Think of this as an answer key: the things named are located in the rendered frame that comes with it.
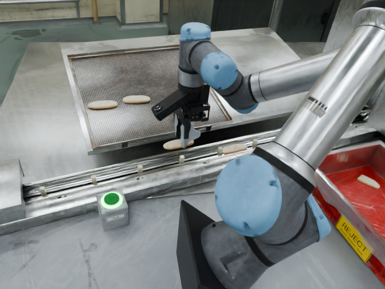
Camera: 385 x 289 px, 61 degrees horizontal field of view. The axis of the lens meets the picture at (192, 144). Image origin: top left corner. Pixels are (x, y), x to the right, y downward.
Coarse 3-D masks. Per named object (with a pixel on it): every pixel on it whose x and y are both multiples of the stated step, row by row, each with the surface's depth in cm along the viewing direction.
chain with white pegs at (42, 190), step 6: (360, 120) 137; (252, 144) 117; (258, 144) 119; (222, 150) 111; (180, 156) 106; (210, 156) 112; (180, 162) 106; (138, 168) 101; (156, 168) 105; (126, 174) 102; (96, 180) 96; (102, 180) 99; (42, 186) 91; (78, 186) 96; (42, 192) 91; (54, 192) 94; (24, 198) 91
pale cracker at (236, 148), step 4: (236, 144) 114; (240, 144) 115; (244, 144) 115; (224, 148) 113; (228, 148) 112; (232, 148) 113; (236, 148) 113; (240, 148) 113; (244, 148) 114; (224, 152) 111; (228, 152) 111; (232, 152) 112; (236, 152) 112
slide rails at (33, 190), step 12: (228, 144) 116; (192, 156) 109; (216, 156) 110; (120, 168) 102; (132, 168) 103; (144, 168) 103; (168, 168) 104; (72, 180) 97; (84, 180) 97; (108, 180) 98; (24, 192) 92; (36, 192) 92; (60, 192) 93
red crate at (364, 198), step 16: (336, 176) 111; (352, 176) 112; (368, 176) 113; (352, 192) 106; (368, 192) 107; (384, 192) 107; (368, 208) 101; (384, 208) 102; (384, 224) 97; (384, 272) 81
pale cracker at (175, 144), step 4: (172, 140) 102; (176, 140) 102; (180, 140) 102; (192, 140) 103; (164, 144) 100; (168, 144) 100; (172, 144) 100; (176, 144) 100; (180, 144) 101; (188, 144) 101; (164, 148) 100; (168, 148) 99; (172, 148) 100; (176, 148) 100
